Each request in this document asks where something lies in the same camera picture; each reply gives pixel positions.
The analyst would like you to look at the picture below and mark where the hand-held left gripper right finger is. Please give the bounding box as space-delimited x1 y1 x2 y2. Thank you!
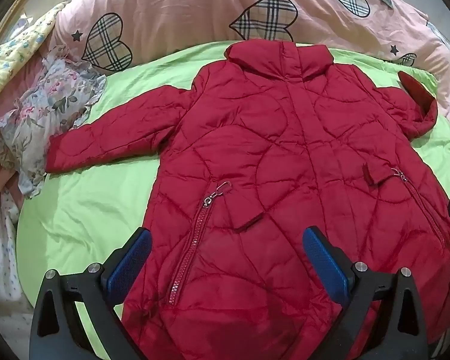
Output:
302 226 430 360

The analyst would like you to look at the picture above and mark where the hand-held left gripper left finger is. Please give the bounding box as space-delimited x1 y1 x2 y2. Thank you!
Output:
29 228 152 360

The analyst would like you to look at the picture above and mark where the red quilted jacket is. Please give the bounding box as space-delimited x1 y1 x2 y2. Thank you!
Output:
45 41 450 360

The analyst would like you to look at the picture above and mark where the green bed sheet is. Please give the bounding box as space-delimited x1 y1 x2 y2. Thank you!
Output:
17 39 450 360

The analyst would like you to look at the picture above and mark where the white dotted cloth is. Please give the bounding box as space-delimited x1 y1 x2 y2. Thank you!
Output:
0 187 36 349

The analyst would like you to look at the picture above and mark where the grey floral ruffled cloth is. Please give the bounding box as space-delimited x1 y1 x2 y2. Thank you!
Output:
0 43 107 199

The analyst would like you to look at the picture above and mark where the yellow floral cloth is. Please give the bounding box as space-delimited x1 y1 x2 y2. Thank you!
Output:
0 2 68 109

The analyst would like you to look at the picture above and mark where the pink quilt with plaid hearts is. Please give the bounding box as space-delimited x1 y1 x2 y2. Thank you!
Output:
49 0 450 128

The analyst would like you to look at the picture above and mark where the wooden bed frame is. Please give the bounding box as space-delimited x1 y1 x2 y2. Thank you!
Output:
0 0 29 47

